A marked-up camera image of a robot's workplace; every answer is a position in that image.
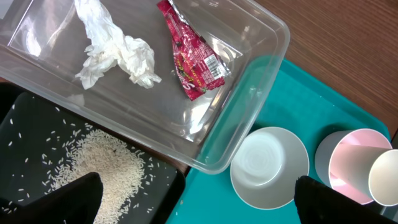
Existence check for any red snack wrapper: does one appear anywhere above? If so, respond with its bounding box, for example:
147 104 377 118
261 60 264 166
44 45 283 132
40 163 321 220
157 0 230 101

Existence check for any pile of rice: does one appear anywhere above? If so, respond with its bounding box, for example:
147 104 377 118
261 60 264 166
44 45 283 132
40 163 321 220
47 128 145 223

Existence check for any white cup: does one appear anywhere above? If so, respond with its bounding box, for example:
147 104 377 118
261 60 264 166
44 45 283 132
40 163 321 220
331 144 397 207

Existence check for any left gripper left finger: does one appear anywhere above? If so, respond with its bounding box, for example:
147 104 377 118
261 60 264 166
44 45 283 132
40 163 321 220
1 172 103 224

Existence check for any grey bowl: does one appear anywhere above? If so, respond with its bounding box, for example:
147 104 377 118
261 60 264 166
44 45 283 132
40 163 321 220
230 127 310 210

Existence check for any clear plastic bin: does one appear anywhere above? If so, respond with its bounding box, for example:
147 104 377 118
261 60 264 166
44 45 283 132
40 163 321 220
1 0 290 174

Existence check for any teal serving tray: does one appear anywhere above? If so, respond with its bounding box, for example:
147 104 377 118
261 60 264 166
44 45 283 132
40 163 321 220
167 60 390 224

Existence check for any white tissue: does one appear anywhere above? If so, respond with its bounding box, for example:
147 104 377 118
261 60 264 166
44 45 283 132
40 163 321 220
74 0 162 90

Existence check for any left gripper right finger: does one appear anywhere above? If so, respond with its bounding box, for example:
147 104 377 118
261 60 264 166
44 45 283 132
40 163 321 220
294 175 396 224

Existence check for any black tray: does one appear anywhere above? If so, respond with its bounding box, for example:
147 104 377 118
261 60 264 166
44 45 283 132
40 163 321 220
1 83 185 223

